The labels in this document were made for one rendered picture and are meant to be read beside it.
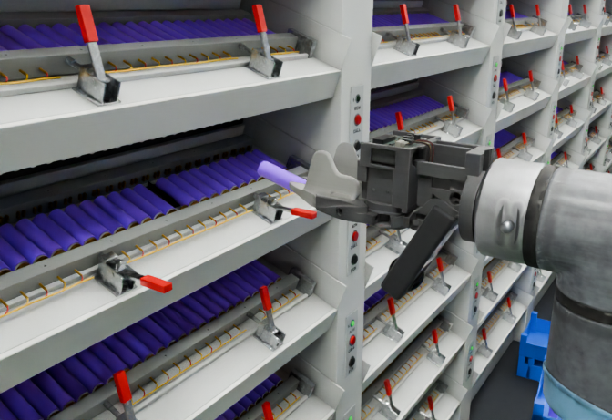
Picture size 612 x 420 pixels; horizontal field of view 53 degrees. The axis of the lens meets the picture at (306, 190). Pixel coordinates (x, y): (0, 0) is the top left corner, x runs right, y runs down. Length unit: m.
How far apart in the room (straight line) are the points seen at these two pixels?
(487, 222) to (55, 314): 0.41
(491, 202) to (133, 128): 0.36
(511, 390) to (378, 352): 1.03
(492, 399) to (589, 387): 1.67
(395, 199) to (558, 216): 0.15
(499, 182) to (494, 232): 0.04
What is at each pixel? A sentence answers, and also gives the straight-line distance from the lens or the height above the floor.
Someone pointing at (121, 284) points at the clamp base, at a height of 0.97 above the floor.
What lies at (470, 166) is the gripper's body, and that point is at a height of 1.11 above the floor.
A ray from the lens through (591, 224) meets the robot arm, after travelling 0.52.
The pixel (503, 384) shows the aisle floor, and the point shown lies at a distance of 2.32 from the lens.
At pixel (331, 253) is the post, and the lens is 1.04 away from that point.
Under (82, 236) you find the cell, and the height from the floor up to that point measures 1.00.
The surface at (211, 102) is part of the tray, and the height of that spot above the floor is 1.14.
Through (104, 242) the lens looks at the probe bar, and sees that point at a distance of 0.72.
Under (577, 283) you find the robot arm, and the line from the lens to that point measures 0.55.
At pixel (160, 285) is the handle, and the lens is 0.64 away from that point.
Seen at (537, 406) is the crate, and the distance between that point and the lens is 1.40.
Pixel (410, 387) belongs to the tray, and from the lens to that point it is 1.58.
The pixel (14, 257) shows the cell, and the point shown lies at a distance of 0.69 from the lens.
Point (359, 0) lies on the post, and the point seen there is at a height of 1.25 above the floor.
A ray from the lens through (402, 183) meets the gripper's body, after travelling 0.58.
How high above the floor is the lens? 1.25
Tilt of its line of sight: 17 degrees down
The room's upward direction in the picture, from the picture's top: straight up
